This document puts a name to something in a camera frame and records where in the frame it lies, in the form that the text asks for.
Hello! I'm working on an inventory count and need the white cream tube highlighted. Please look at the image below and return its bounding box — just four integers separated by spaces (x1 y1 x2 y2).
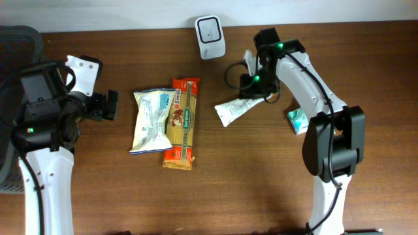
214 98 265 127

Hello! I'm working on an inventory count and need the teal tissue pack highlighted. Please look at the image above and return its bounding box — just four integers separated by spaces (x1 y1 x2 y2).
287 108 309 135

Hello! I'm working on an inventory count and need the white chips bag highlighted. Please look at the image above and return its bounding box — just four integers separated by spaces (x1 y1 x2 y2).
129 88 176 155

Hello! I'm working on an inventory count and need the San Remo spaghetti packet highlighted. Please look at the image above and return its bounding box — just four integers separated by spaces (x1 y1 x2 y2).
163 78 200 170

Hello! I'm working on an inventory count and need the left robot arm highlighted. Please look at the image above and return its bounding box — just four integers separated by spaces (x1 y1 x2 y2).
9 55 119 234

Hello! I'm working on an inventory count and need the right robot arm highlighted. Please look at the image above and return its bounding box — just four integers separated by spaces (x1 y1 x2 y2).
239 28 365 234

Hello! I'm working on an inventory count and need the white barcode scanner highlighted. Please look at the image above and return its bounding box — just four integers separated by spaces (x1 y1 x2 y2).
195 16 226 60

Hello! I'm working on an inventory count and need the grey plastic basket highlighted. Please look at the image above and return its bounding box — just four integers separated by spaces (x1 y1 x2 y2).
1 26 43 194

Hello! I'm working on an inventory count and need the black right camera cable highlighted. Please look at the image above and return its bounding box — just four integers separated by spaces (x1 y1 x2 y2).
223 44 344 235

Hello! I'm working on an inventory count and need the black camera cable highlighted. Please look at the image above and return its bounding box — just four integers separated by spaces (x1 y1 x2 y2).
0 58 76 235
223 44 344 235

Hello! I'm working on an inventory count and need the black left camera cable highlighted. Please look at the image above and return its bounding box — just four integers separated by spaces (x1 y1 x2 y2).
0 58 76 235

